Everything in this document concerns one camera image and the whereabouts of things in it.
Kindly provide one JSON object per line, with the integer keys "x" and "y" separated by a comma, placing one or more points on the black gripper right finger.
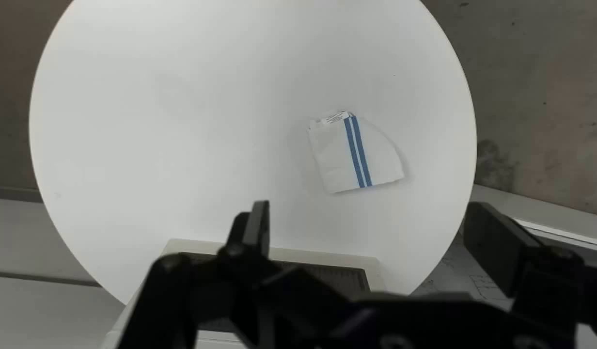
{"x": 518, "y": 264}

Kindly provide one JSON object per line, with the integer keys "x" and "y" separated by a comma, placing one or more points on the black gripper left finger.
{"x": 254, "y": 229}

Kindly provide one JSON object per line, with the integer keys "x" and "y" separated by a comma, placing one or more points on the white towel with blue stripes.
{"x": 353, "y": 151}

